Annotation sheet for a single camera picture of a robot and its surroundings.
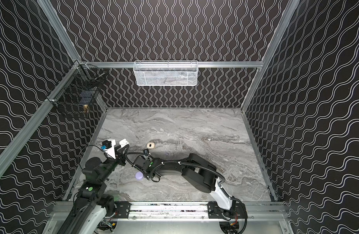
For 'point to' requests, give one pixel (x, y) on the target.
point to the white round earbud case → (124, 142)
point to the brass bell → (85, 108)
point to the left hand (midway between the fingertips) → (129, 145)
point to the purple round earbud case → (139, 175)
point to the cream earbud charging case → (150, 145)
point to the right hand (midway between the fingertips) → (150, 169)
